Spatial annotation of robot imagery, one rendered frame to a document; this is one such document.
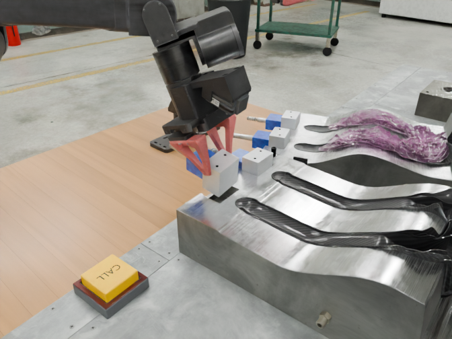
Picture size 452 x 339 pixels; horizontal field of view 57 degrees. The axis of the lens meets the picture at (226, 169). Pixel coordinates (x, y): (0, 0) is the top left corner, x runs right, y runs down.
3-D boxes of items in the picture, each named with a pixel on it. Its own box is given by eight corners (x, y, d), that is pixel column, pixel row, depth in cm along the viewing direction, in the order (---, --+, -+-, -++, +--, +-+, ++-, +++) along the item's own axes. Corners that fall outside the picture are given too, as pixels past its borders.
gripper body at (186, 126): (235, 107, 66) (218, 62, 63) (192, 136, 60) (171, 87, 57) (207, 110, 70) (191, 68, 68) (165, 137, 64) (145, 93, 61)
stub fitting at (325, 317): (321, 317, 55) (313, 326, 54) (322, 308, 54) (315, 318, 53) (330, 322, 54) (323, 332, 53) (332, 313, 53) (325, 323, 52)
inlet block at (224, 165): (161, 162, 74) (160, 138, 70) (181, 148, 77) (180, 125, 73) (218, 197, 68) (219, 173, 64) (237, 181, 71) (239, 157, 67)
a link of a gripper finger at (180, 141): (241, 161, 67) (222, 107, 63) (213, 183, 62) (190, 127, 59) (213, 160, 72) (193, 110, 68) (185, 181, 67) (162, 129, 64)
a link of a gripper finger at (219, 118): (251, 153, 68) (232, 100, 65) (224, 175, 64) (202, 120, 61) (222, 153, 73) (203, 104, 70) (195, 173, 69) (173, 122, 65)
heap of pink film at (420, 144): (316, 155, 88) (320, 121, 84) (329, 123, 103) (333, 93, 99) (450, 177, 80) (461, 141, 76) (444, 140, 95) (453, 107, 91)
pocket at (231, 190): (200, 211, 72) (199, 194, 70) (218, 198, 75) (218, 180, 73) (220, 221, 69) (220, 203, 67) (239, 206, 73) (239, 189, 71)
